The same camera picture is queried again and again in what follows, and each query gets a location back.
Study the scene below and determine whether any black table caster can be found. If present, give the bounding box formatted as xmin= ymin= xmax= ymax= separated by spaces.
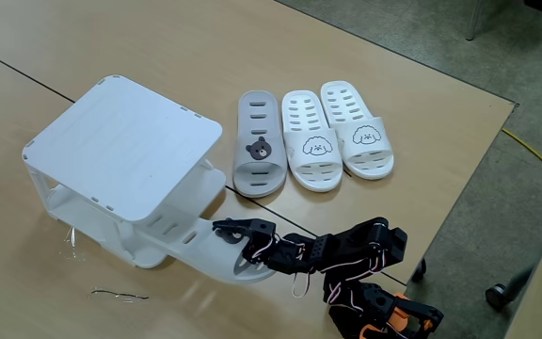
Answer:
xmin=410 ymin=258 xmax=427 ymax=283

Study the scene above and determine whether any white two-tier shoe rack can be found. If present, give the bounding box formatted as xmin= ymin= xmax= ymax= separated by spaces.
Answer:
xmin=21 ymin=73 xmax=228 ymax=269

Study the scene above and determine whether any yellow floor cable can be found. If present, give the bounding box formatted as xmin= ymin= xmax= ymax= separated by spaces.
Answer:
xmin=501 ymin=127 xmax=542 ymax=188

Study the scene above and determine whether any white dog slipper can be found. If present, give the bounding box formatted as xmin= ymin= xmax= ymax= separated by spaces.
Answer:
xmin=281 ymin=89 xmax=344 ymax=193
xmin=320 ymin=80 xmax=395 ymax=181

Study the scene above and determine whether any metal chair leg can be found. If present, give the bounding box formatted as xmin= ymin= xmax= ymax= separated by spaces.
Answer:
xmin=466 ymin=0 xmax=485 ymax=41

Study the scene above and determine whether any black chair caster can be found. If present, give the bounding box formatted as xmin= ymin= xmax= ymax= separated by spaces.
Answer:
xmin=485 ymin=266 xmax=535 ymax=312

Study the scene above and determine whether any grey bear slipper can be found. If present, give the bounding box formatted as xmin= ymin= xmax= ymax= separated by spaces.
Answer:
xmin=231 ymin=89 xmax=289 ymax=199
xmin=136 ymin=206 xmax=277 ymax=285

